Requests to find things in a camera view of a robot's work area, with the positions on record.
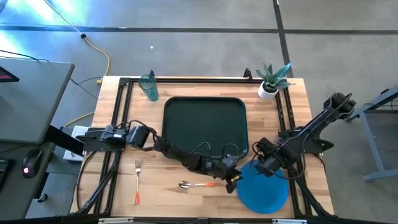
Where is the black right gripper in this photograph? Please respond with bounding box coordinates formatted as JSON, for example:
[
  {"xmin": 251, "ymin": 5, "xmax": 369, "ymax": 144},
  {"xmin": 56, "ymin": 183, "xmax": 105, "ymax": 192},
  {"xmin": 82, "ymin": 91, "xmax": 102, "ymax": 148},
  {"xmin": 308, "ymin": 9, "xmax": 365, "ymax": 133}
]
[{"xmin": 254, "ymin": 152, "xmax": 285, "ymax": 179}]

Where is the blue round plate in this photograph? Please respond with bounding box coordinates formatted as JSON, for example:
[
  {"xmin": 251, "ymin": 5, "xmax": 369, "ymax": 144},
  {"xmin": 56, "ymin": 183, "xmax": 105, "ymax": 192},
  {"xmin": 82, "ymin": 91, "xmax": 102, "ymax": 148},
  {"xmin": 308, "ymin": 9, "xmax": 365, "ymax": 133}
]
[{"xmin": 236, "ymin": 160, "xmax": 289, "ymax": 215}]

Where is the black computer mouse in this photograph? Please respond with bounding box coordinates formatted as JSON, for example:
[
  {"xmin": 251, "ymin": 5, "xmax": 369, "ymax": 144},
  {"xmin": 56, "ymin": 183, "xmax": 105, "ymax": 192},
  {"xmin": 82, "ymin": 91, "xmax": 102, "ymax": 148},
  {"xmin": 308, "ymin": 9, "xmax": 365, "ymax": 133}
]
[{"xmin": 21, "ymin": 148, "xmax": 44, "ymax": 179}]

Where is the green plant white pot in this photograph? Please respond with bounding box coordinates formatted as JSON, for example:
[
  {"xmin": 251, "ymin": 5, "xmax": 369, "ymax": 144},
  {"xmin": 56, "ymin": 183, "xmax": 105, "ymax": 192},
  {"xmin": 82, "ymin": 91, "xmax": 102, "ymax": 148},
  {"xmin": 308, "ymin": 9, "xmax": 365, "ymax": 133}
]
[{"xmin": 255, "ymin": 61, "xmax": 295, "ymax": 101}]

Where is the black device red screen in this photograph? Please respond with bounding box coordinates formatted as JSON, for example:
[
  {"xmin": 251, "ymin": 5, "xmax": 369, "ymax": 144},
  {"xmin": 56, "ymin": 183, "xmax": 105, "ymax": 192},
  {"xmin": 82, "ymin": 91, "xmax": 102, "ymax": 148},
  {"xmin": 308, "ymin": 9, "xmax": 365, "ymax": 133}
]
[{"xmin": 0, "ymin": 65, "xmax": 20, "ymax": 83}]

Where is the yellow floor cable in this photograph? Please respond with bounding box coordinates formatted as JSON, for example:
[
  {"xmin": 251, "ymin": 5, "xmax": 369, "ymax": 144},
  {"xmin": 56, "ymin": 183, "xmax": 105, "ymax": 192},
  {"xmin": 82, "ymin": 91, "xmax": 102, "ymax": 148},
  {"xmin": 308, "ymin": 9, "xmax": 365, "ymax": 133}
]
[{"xmin": 43, "ymin": 0, "xmax": 111, "ymax": 128}]

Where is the white power box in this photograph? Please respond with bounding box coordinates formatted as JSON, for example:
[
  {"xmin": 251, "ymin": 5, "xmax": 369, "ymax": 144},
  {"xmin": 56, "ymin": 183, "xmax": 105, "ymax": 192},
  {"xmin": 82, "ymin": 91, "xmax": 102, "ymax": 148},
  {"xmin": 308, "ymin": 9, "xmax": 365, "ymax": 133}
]
[{"xmin": 63, "ymin": 125, "xmax": 90, "ymax": 162}]

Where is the teal translucent plastic cup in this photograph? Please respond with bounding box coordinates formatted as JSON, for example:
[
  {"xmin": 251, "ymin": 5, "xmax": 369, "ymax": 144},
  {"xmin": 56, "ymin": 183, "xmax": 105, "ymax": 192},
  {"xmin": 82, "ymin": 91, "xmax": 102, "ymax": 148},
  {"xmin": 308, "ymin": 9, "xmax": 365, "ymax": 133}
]
[{"xmin": 138, "ymin": 73, "xmax": 159, "ymax": 102}]

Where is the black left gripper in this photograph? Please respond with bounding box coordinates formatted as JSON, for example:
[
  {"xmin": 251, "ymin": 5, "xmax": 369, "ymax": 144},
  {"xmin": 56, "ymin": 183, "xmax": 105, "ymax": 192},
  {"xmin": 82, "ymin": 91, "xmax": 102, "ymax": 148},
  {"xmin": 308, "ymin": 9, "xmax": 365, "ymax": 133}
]
[{"xmin": 213, "ymin": 162, "xmax": 244, "ymax": 194}]

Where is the metal spoon orange handle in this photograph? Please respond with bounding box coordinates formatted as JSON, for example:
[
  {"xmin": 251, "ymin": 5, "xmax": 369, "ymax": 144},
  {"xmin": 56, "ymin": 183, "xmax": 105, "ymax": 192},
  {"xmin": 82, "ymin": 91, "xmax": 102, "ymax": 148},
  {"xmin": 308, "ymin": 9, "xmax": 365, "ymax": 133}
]
[{"xmin": 178, "ymin": 180, "xmax": 216, "ymax": 189}]

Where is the grey desk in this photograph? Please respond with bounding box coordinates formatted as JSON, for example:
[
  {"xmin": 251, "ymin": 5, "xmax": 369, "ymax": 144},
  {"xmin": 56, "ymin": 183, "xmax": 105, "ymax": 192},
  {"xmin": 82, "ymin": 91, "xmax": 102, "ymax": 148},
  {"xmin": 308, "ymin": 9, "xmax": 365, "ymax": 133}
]
[{"xmin": 0, "ymin": 57, "xmax": 75, "ymax": 220}]

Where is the grey metal stand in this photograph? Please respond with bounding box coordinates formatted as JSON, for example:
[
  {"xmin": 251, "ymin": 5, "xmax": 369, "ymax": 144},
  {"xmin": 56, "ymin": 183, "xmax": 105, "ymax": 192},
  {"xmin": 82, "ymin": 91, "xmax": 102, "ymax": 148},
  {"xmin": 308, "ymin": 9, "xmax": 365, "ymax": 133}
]
[{"xmin": 343, "ymin": 86, "xmax": 398, "ymax": 182}]

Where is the black keyboard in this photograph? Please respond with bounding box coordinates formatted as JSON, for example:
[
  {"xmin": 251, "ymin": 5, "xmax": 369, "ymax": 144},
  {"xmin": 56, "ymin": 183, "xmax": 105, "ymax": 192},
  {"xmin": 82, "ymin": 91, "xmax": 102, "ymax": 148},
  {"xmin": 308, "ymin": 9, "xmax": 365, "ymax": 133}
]
[{"xmin": 0, "ymin": 158, "xmax": 15, "ymax": 190}]

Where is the dark green plastic tray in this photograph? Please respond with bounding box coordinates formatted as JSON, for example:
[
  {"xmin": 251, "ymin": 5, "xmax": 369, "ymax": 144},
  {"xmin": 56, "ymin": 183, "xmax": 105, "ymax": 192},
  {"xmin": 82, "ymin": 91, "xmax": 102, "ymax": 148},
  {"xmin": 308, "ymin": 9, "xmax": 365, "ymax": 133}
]
[{"xmin": 161, "ymin": 96, "xmax": 249, "ymax": 160}]

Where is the metal fork orange handle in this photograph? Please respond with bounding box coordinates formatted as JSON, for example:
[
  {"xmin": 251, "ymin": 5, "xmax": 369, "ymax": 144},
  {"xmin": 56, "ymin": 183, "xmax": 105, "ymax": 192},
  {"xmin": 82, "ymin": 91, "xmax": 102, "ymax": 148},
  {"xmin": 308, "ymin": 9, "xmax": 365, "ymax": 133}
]
[{"xmin": 134, "ymin": 159, "xmax": 142, "ymax": 205}]

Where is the silver metal bracket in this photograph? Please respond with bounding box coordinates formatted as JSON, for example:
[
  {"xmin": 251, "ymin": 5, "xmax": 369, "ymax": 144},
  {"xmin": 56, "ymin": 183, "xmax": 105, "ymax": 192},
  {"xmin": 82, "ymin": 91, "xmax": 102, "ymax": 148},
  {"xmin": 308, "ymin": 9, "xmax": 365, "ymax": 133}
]
[
  {"xmin": 272, "ymin": 218, "xmax": 308, "ymax": 224},
  {"xmin": 98, "ymin": 217, "xmax": 134, "ymax": 224}
]

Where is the black aluminium table frame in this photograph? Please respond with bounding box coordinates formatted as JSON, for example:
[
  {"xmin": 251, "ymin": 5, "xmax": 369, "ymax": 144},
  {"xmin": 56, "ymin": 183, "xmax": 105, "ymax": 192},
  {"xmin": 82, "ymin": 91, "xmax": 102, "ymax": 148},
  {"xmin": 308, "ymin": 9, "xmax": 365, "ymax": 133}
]
[{"xmin": 74, "ymin": 68, "xmax": 335, "ymax": 218}]

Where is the thin black cable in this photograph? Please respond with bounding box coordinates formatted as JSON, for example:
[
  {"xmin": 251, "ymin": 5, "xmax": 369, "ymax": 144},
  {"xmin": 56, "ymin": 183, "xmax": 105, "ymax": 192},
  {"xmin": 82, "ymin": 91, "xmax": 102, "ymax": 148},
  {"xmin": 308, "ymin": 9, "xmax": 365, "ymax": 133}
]
[{"xmin": 0, "ymin": 49, "xmax": 49, "ymax": 62}]

